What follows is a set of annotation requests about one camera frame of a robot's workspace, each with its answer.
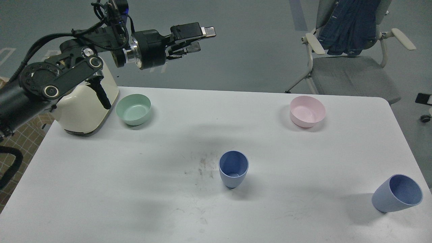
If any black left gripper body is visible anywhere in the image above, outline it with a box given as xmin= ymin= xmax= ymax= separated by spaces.
xmin=132 ymin=29 xmax=174 ymax=70

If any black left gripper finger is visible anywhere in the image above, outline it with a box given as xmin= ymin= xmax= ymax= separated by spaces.
xmin=166 ymin=23 xmax=216 ymax=46
xmin=166 ymin=42 xmax=201 ymax=60

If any blue cup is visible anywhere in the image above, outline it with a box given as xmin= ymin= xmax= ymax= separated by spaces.
xmin=371 ymin=174 xmax=423 ymax=213
xmin=218 ymin=151 xmax=249 ymax=189

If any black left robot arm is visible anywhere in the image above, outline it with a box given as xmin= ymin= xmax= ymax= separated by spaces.
xmin=1 ymin=0 xmax=216 ymax=140

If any green bowl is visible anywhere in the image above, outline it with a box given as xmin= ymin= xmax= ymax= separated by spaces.
xmin=115 ymin=94 xmax=152 ymax=126

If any cream toaster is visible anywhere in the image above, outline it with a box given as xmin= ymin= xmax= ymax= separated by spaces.
xmin=52 ymin=62 xmax=120 ymax=137

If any pink bowl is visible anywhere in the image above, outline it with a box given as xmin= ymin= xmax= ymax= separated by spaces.
xmin=290 ymin=96 xmax=326 ymax=129

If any blue denim jacket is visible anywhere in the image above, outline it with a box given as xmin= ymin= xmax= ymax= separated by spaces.
xmin=317 ymin=0 xmax=382 ymax=56

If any grey office chair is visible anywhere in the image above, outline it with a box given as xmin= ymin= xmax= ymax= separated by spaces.
xmin=286 ymin=0 xmax=416 ymax=104

